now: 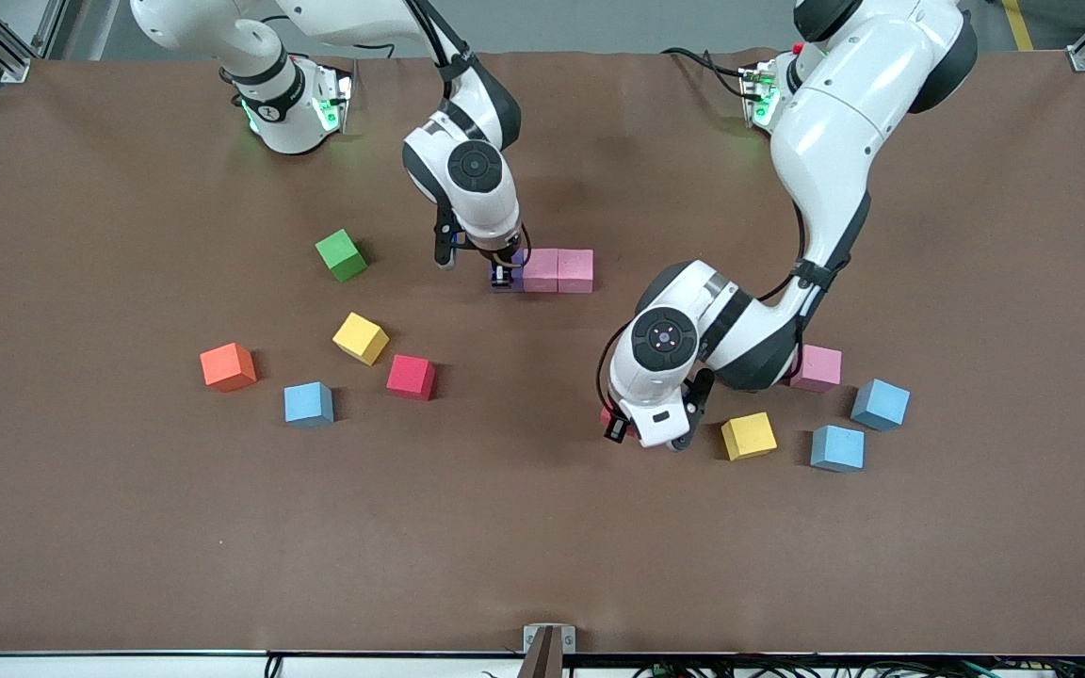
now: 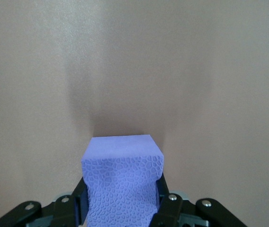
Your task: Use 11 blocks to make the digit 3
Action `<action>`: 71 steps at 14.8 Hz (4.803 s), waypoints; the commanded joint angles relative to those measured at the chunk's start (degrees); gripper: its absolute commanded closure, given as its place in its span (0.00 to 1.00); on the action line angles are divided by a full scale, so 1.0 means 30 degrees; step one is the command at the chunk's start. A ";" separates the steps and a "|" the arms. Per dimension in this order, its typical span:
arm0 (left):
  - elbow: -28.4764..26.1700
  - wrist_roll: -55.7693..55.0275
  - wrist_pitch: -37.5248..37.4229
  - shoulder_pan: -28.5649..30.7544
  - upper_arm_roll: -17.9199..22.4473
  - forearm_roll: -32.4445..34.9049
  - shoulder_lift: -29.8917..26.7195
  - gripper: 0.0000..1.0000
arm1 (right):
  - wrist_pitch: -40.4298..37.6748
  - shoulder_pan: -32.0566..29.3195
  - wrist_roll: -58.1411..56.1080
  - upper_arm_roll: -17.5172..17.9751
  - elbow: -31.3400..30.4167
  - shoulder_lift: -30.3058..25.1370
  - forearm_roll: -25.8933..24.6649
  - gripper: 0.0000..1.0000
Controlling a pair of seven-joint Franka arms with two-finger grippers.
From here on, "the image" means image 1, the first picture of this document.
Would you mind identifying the yellow foam block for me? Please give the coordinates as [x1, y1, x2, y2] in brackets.
[720, 411, 778, 462]
[332, 312, 391, 367]

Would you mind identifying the blue foam block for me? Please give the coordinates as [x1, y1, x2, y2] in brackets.
[283, 380, 335, 429]
[850, 378, 912, 432]
[809, 424, 866, 474]

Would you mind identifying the light pink foam block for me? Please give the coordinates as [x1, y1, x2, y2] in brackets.
[557, 249, 595, 295]
[522, 248, 559, 294]
[792, 344, 843, 394]

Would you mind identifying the orange foam block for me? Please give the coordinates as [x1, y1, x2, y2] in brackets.
[200, 342, 259, 394]

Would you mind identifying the red foam block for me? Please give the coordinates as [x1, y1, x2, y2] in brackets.
[597, 403, 642, 442]
[385, 353, 437, 402]

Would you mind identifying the table cover mat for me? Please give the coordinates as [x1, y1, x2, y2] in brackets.
[0, 49, 1085, 657]

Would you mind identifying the green foam block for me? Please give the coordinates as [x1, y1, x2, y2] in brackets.
[315, 228, 369, 283]

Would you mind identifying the purple foam block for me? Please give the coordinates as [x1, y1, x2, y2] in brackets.
[490, 252, 526, 294]

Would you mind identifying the black arm base cable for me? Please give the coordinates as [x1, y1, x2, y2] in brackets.
[660, 45, 753, 100]

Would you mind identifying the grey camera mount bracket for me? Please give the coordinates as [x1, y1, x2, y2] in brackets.
[522, 623, 577, 678]

